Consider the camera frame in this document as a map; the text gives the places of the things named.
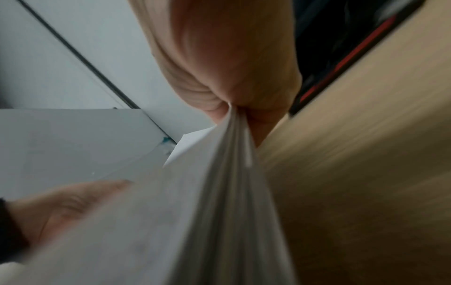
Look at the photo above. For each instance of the person's left hand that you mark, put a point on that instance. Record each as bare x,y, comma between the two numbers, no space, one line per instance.
53,206

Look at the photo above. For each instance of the stack of white paper sheets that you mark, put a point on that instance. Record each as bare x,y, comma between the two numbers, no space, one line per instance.
197,211

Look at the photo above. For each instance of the person's right hand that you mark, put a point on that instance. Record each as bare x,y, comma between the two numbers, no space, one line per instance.
229,50

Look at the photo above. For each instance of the black mat with red edge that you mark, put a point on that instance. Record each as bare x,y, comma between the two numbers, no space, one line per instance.
327,55

